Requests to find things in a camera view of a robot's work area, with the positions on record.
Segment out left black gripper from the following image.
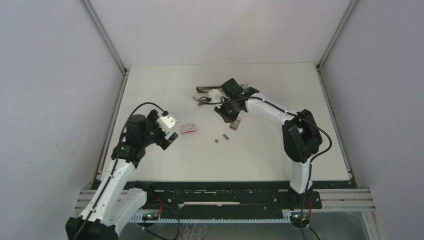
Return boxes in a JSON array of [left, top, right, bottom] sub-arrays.
[[140, 110, 178, 150]]

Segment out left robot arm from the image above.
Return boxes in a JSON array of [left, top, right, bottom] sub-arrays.
[[65, 109, 178, 240]]

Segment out white slotted cable duct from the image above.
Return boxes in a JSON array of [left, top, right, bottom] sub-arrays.
[[128, 211, 292, 224]]

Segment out staple box tray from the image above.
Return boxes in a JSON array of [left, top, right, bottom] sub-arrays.
[[229, 117, 241, 131]]

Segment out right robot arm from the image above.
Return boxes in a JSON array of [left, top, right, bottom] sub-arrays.
[[206, 78, 323, 208]]

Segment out black camera cable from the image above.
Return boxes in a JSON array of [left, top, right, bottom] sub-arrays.
[[71, 101, 169, 240], [198, 96, 333, 213]]

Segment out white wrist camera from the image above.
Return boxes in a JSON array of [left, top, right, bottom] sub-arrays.
[[156, 112, 178, 133], [207, 89, 223, 103]]

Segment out left black camera cable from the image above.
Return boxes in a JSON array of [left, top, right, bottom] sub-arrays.
[[71, 101, 169, 240]]

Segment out right controller board with wires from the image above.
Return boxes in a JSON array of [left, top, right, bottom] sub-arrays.
[[289, 201, 321, 240]]

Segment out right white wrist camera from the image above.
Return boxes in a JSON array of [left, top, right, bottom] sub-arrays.
[[207, 89, 223, 103]]

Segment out left controller board with wires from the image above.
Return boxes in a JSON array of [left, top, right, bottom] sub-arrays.
[[138, 198, 180, 240]]

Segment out right black camera cable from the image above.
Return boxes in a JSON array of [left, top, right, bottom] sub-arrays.
[[198, 96, 333, 213]]

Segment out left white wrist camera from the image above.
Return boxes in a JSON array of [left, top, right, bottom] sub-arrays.
[[156, 112, 178, 133]]

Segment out controller board with wires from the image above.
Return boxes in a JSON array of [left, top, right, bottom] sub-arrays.
[[289, 201, 321, 240], [138, 198, 180, 240]]

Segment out red white staple box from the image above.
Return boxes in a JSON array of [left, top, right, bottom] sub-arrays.
[[180, 123, 196, 134]]

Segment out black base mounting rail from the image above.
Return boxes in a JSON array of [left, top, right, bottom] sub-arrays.
[[124, 180, 357, 218]]

